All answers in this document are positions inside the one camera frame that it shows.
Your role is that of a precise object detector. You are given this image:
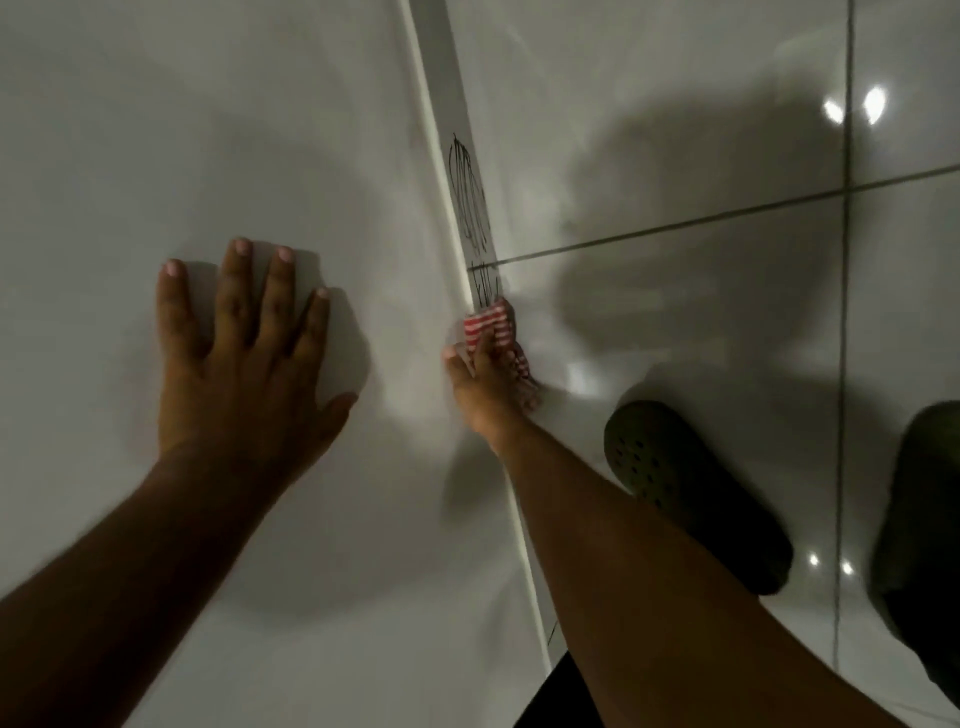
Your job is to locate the person's right hand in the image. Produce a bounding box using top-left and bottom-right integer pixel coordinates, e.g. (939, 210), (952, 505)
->
(441, 324), (543, 455)

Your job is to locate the red white striped cloth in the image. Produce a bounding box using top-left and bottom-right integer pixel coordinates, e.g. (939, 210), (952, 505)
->
(462, 297), (543, 412)

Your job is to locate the dark green clog shoe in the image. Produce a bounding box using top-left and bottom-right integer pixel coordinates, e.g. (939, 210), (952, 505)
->
(603, 399), (795, 598)
(867, 400), (960, 711)

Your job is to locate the person's right forearm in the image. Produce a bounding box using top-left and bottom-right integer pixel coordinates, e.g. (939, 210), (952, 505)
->
(486, 416), (910, 728)

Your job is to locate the person's left forearm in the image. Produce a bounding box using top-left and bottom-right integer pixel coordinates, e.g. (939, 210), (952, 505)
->
(0, 444), (301, 728)

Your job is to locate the person's left hand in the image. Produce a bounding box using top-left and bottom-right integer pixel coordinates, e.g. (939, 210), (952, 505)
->
(156, 238), (360, 470)

